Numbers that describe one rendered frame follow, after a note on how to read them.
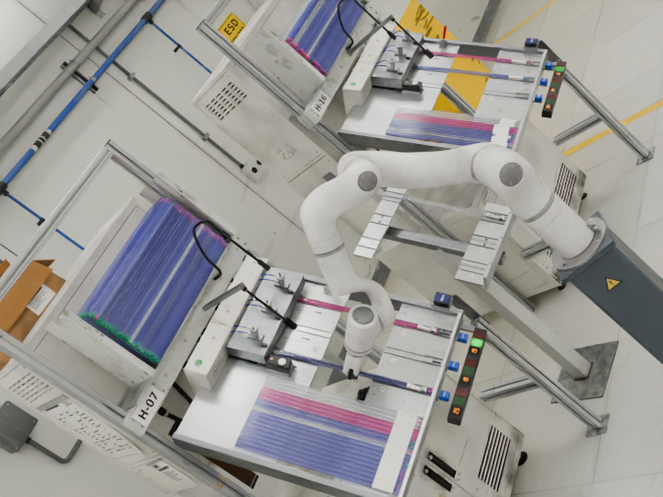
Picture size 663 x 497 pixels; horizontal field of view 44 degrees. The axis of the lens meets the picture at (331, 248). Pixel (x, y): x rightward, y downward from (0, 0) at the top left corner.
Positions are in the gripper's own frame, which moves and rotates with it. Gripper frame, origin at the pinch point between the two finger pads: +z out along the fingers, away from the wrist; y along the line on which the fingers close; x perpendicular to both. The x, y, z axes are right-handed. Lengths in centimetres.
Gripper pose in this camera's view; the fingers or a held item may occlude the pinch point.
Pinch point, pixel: (354, 371)
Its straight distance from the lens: 257.1
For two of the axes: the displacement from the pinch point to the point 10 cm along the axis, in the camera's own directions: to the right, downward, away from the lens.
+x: 9.4, 3.1, -1.7
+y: -3.5, 7.3, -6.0
